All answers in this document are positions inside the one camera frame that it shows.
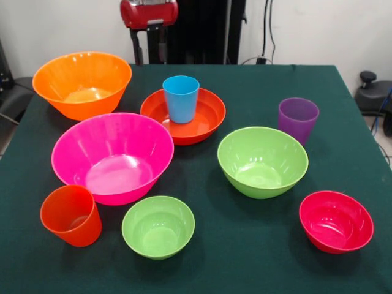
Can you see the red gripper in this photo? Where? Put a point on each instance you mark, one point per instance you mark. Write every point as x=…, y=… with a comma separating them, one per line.
x=147, y=15

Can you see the blue cup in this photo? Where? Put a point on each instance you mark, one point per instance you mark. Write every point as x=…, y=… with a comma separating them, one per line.
x=180, y=101

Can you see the large orange bowl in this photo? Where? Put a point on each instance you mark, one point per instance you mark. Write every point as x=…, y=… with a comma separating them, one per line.
x=79, y=76

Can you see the red-orange bowl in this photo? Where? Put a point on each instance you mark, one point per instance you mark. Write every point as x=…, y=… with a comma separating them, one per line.
x=211, y=116

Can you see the large pink bowl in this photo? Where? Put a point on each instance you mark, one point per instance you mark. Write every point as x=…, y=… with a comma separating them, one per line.
x=113, y=153

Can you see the red-orange cup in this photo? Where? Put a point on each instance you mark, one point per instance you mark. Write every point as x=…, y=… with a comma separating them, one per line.
x=73, y=226

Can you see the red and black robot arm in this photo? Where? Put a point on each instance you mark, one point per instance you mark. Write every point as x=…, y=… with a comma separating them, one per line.
x=153, y=2

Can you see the large green bowl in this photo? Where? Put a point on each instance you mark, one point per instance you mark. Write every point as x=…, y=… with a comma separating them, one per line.
x=260, y=165

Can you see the purple cup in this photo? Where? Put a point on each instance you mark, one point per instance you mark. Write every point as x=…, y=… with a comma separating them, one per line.
x=297, y=122

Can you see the small green bowl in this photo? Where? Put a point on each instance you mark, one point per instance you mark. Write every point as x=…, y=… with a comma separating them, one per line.
x=157, y=232

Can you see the dark green table cloth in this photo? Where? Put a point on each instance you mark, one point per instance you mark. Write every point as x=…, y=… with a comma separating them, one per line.
x=214, y=275

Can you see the small pink bowl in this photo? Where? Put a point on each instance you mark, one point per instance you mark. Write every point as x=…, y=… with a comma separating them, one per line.
x=335, y=223

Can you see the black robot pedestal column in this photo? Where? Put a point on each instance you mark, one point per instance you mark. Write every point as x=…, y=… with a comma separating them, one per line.
x=202, y=30

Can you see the black pedestal leg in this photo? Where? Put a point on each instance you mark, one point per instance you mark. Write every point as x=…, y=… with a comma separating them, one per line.
x=372, y=98
x=18, y=95

